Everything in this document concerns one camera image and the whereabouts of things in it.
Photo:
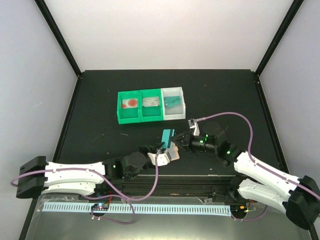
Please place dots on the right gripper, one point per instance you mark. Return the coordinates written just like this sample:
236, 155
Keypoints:
188, 142

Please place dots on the teal VIP card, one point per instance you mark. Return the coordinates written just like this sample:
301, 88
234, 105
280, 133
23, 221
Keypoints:
171, 101
166, 138

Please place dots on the white bin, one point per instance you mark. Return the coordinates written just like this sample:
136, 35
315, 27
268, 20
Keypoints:
176, 113

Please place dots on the green bin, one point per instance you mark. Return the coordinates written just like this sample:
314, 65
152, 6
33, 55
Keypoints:
151, 114
129, 115

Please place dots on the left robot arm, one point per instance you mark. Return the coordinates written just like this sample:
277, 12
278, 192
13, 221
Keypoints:
38, 176

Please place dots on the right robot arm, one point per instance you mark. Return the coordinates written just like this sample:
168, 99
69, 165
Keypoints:
298, 198

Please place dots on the white card in bin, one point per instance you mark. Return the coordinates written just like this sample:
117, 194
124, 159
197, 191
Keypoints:
152, 101

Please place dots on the red circle card in bin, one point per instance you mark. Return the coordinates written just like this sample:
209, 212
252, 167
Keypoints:
130, 103

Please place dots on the small circuit board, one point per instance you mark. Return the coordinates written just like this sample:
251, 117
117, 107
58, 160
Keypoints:
100, 207

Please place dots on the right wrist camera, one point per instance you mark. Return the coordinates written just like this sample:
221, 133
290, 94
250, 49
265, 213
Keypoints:
194, 127

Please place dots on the black aluminium rail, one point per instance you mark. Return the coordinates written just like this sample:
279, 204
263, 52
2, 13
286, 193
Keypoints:
218, 187

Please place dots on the white slotted cable duct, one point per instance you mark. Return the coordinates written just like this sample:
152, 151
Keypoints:
152, 209

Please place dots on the black frame post left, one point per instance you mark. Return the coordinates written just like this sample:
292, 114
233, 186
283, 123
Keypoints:
48, 17

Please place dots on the black frame post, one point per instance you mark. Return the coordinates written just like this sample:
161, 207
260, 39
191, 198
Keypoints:
282, 29
48, 17

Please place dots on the black frame post right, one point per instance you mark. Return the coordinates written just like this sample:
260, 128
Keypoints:
282, 29

